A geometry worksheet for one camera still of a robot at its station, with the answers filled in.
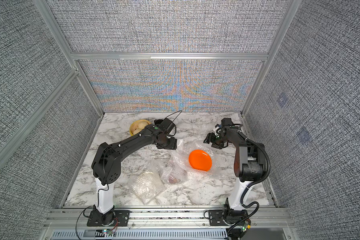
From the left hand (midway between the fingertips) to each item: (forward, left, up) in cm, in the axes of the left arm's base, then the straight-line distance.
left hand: (175, 145), depth 90 cm
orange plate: (-6, -15, -8) cm, 18 cm away
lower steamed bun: (+16, +27, -5) cm, 32 cm away
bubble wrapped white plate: (-21, +16, -5) cm, 27 cm away
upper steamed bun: (+21, +23, -4) cm, 31 cm away
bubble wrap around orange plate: (-3, -4, -3) cm, 6 cm away
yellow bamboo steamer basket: (+22, +29, -5) cm, 36 cm away
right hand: (+6, -21, -3) cm, 22 cm away
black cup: (+20, +11, 0) cm, 23 cm away
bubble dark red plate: (-16, +2, -5) cm, 17 cm away
